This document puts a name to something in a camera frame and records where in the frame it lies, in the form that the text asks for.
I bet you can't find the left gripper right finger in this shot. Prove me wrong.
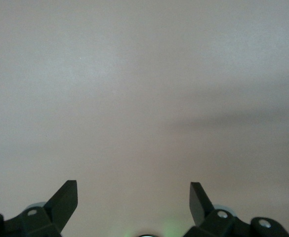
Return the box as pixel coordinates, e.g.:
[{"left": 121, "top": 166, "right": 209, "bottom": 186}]
[{"left": 183, "top": 182, "right": 289, "bottom": 237}]

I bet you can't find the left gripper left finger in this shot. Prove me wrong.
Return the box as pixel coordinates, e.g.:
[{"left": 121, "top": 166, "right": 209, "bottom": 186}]
[{"left": 0, "top": 180, "right": 79, "bottom": 237}]

